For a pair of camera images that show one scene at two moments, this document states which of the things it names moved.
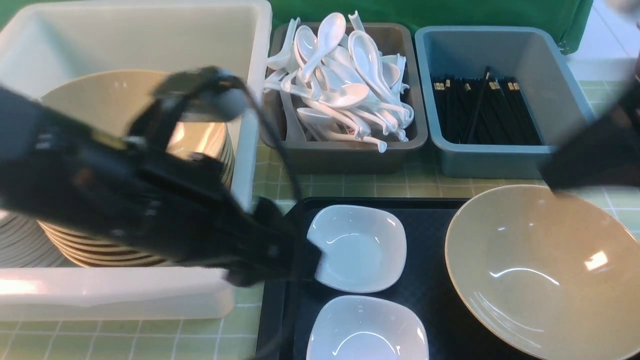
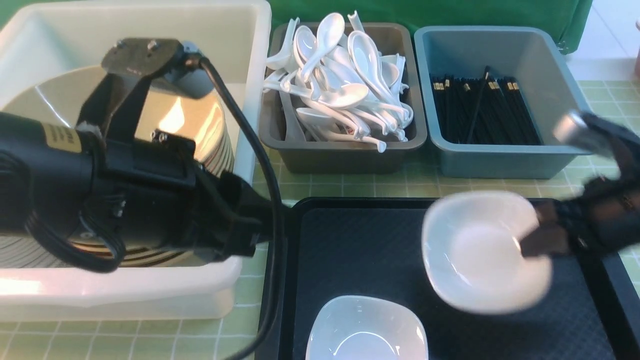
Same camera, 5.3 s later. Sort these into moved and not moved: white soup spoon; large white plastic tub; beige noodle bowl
Moved: beige noodle bowl
Not moved: large white plastic tub; white soup spoon
